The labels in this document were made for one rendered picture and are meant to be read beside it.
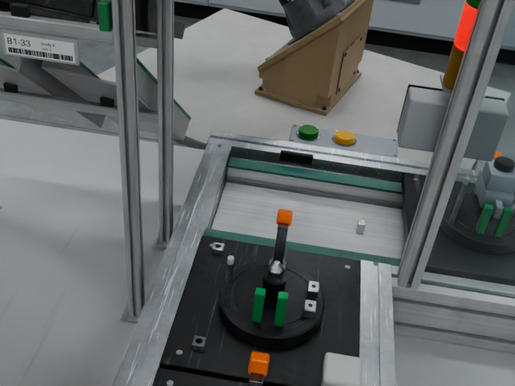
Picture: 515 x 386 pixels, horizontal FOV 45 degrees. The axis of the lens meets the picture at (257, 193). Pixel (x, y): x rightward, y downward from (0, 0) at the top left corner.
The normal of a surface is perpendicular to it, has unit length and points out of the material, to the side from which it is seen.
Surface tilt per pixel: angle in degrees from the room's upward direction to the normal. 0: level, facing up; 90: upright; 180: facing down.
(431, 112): 90
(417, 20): 90
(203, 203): 0
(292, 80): 90
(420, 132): 90
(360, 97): 0
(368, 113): 0
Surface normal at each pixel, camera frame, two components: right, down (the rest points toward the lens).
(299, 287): 0.08, -0.80
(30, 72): 0.95, 0.26
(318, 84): -0.44, 0.51
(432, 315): -0.15, 0.59
